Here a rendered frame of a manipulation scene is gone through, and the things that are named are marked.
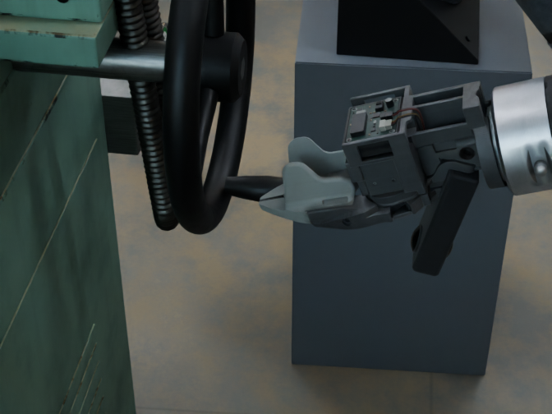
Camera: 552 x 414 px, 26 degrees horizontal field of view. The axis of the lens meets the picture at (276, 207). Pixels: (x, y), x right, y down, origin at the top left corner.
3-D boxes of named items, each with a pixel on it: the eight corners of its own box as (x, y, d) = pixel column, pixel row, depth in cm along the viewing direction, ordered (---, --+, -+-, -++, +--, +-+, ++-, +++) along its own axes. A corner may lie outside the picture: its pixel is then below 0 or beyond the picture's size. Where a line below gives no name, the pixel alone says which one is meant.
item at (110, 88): (140, 156, 138) (135, 98, 133) (38, 147, 139) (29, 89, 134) (157, 115, 144) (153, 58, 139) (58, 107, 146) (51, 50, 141)
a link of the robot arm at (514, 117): (564, 144, 101) (569, 214, 94) (507, 154, 103) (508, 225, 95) (542, 55, 96) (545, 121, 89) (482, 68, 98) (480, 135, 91)
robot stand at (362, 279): (303, 241, 210) (309, -46, 175) (476, 250, 208) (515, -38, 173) (291, 365, 186) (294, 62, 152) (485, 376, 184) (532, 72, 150)
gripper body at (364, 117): (342, 97, 101) (484, 66, 97) (372, 177, 106) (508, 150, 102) (333, 149, 95) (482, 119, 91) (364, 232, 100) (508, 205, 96)
